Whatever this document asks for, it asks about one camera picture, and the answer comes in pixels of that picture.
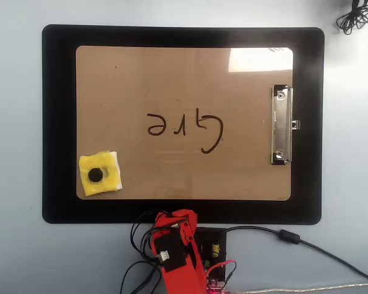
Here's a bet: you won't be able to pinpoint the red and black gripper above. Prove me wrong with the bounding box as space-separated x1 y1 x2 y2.
151 209 200 274

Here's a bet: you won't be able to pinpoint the yellow sponge with black knob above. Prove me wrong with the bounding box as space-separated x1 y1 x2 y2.
79 149 123 197

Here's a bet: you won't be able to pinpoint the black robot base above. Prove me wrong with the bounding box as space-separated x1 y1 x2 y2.
196 227 228 284

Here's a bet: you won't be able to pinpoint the small lit controller board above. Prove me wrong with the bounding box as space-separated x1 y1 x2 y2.
204 277 231 294

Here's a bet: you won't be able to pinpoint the brown clipboard board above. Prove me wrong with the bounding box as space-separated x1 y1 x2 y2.
75 45 294 202

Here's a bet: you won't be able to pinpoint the silver metal clipboard clip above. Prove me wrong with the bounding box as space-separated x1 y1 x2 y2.
270 85 301 165

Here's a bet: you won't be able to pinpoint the black rectangular desk mat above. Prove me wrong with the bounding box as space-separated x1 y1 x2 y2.
42 24 325 226

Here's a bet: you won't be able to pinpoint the black servo wires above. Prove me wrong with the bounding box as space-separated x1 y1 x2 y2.
120 209 185 294

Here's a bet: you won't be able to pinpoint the thin red wire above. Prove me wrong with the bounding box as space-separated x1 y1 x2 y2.
206 259 237 285

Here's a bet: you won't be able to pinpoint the black power cable with ferrite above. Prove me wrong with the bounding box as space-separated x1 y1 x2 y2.
224 225 368 282

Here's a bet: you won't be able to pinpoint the silver braided USB cable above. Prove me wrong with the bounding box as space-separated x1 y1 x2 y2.
229 283 368 294

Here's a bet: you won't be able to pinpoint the tangled black cable bundle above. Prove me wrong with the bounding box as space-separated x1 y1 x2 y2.
336 0 368 35

